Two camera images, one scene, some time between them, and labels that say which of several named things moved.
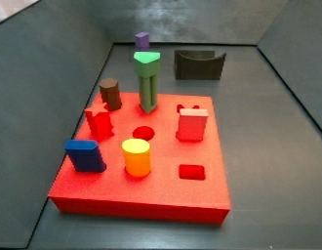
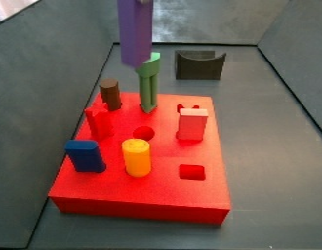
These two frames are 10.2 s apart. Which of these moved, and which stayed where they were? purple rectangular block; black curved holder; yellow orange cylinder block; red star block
Moved: purple rectangular block
Stayed: black curved holder; yellow orange cylinder block; red star block
